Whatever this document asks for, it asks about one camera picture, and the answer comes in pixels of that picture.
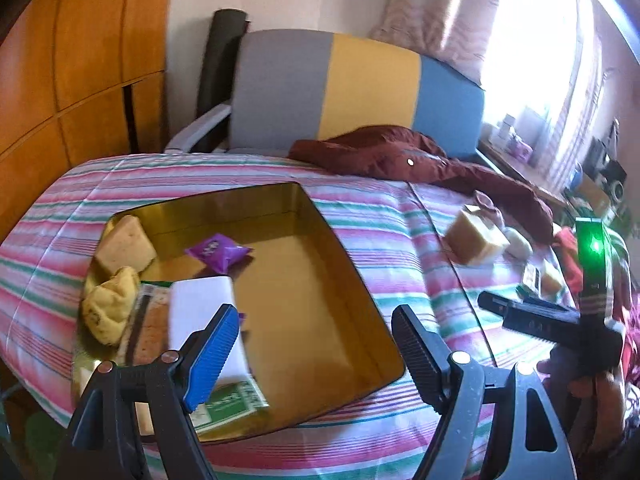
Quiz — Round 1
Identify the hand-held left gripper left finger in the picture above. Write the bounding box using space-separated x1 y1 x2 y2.
60 304 240 480

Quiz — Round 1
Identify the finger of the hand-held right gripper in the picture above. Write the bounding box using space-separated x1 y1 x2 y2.
501 309 582 347
477 291 576 313

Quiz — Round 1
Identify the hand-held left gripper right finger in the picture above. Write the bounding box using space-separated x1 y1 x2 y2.
391 304 576 480

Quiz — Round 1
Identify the white foam block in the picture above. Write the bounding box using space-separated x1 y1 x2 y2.
167 276 253 386

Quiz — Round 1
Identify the green and white carton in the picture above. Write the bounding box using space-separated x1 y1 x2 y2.
187 379 271 436

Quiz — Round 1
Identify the white sock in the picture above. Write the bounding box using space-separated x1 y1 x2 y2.
502 227 533 259

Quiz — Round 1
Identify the clear packet of brown snack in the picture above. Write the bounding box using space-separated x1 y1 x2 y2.
116 282 176 367

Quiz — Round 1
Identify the pink striped knit glove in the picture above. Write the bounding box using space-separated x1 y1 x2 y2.
462 191 506 226

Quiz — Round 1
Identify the maroon gift box gold interior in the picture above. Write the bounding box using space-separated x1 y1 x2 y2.
71 182 406 443

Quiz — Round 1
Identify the yellow crumbly bun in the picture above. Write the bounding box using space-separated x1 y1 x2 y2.
81 266 142 347

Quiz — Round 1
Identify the person's right hand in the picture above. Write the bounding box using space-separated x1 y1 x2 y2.
536 352 618 411

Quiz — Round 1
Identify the small tan sponge piece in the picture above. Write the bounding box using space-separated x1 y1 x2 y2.
539 260 566 296

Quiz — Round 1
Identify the red garment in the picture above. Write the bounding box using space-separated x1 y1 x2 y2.
552 225 581 261

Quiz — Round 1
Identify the two-tone yellow sponge block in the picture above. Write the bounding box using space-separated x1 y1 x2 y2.
444 207 511 267

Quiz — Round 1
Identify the black device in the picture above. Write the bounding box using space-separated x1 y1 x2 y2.
585 135 628 206

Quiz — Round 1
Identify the wooden side desk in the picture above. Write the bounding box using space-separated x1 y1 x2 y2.
477 137 568 206

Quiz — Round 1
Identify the striped curtain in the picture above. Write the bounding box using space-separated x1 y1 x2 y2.
530 0 611 191

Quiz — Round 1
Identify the maroon jacket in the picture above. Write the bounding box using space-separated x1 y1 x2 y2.
289 126 555 245

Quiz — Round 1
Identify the grey yellow blue chair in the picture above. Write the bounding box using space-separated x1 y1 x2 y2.
165 29 487 166

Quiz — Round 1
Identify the black upright cushion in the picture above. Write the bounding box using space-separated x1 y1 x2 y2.
196 7 251 126

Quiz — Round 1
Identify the wooden wardrobe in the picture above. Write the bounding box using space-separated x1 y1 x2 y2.
0 0 177 241

